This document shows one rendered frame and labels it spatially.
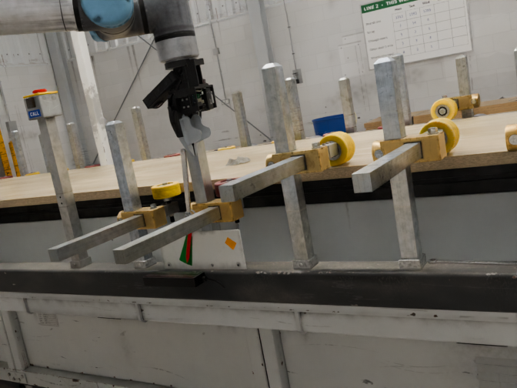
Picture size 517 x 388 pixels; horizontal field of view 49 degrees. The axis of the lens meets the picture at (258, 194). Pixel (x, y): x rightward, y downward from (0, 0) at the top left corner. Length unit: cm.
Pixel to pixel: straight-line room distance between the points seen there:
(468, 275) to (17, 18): 97
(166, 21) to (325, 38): 758
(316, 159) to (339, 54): 754
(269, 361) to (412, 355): 43
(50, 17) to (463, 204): 95
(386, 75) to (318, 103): 774
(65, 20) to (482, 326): 100
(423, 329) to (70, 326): 148
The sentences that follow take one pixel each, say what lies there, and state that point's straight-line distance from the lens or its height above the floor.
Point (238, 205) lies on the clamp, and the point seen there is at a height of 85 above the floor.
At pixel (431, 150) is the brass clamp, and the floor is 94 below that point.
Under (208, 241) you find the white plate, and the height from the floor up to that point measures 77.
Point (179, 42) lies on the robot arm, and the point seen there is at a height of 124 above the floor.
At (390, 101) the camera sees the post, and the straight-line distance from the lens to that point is 115.
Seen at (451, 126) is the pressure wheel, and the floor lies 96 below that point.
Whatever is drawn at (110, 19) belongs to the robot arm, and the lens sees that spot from 112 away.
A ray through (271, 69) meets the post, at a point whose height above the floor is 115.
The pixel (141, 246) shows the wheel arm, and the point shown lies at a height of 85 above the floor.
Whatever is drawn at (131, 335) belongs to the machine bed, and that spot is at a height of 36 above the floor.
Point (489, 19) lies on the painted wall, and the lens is 828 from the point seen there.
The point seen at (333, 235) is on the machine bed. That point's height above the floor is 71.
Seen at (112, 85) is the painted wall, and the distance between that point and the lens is 1102.
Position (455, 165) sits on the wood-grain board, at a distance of 130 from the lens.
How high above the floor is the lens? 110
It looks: 10 degrees down
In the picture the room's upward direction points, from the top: 10 degrees counter-clockwise
